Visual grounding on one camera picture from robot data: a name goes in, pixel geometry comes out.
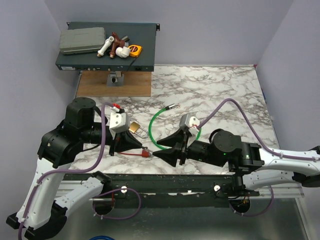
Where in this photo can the white elbow fitting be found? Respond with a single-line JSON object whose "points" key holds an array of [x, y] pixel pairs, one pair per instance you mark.
{"points": [[122, 52]]}

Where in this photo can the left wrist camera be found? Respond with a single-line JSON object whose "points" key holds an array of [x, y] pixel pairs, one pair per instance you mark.
{"points": [[119, 122]]}

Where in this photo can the white pipe fitting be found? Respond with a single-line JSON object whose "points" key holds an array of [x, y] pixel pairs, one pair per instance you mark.
{"points": [[108, 42]]}

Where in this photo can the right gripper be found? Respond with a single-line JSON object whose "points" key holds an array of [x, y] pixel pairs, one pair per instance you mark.
{"points": [[179, 139]]}

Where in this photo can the yellow tape measure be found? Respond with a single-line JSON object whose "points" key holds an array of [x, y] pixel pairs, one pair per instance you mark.
{"points": [[135, 50]]}

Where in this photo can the grey plastic case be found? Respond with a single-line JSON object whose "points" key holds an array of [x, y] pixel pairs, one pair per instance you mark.
{"points": [[83, 40]]}

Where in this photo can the brown pipe fitting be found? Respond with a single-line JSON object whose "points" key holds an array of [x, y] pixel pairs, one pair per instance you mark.
{"points": [[117, 42]]}

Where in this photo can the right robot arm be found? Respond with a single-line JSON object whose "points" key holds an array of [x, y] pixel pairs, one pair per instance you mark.
{"points": [[252, 165]]}

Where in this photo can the wooden board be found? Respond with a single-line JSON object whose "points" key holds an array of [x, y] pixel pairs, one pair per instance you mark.
{"points": [[98, 84]]}

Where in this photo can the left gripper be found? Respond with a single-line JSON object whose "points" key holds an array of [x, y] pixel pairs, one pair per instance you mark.
{"points": [[124, 141]]}

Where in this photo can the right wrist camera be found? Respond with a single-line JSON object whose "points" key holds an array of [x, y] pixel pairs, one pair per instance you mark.
{"points": [[189, 124]]}

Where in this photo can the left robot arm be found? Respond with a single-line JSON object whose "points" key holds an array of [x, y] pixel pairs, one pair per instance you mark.
{"points": [[43, 214]]}

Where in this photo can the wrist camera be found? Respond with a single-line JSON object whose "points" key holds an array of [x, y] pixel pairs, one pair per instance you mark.
{"points": [[119, 122], [189, 124]]}

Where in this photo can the red cable lock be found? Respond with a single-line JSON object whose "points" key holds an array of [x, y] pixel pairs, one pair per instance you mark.
{"points": [[143, 153]]}

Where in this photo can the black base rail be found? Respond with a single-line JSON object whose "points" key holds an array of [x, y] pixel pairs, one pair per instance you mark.
{"points": [[173, 190]]}

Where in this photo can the grey metal bracket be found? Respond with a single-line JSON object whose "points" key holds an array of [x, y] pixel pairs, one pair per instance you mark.
{"points": [[115, 79]]}

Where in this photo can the brass padlock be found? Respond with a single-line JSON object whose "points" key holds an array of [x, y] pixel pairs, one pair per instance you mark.
{"points": [[136, 129]]}

